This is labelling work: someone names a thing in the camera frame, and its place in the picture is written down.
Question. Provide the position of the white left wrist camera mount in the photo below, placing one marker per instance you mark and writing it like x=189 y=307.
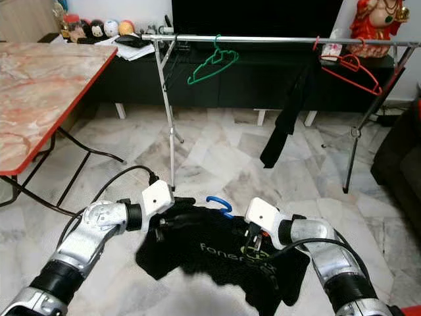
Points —
x=158 y=197

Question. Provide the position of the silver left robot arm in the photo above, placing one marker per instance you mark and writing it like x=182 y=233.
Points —
x=99 y=230

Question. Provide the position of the white round figurine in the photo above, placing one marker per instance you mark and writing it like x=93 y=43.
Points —
x=110 y=27

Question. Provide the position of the black flat case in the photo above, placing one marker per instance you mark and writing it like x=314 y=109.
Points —
x=131 y=41

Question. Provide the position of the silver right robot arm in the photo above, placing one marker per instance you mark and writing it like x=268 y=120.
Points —
x=329 y=250

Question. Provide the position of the black head figurine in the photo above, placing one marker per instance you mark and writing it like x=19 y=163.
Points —
x=97 y=28

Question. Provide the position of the red gold statue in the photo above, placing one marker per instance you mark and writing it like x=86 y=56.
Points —
x=378 y=23

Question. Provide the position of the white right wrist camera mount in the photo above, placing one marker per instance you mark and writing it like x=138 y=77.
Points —
x=263 y=214

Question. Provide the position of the light wooden sideboard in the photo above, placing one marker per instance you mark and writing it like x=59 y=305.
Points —
x=26 y=16

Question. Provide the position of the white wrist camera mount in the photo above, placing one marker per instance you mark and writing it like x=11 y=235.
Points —
x=158 y=197
x=263 y=214

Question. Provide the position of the white paper sheets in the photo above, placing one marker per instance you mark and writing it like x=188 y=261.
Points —
x=135 y=52

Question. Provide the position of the red plastic stool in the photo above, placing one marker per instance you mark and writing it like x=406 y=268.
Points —
x=408 y=311

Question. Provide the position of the black logo t-shirt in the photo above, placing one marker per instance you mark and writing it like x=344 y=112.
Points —
x=286 y=118
x=210 y=263

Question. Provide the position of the gold trophy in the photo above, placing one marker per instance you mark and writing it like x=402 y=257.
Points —
x=61 y=16

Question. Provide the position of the blue plastic hanger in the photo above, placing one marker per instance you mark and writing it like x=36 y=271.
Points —
x=222 y=199

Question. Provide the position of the marble pattern folding table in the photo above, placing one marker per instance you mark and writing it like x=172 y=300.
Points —
x=39 y=99

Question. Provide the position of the white pink tissue box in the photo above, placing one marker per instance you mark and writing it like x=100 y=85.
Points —
x=331 y=51

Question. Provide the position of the black flat television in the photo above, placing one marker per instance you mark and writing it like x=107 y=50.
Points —
x=256 y=16

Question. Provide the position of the silver metal clothes rack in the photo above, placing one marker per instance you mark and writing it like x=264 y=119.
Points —
x=270 y=40

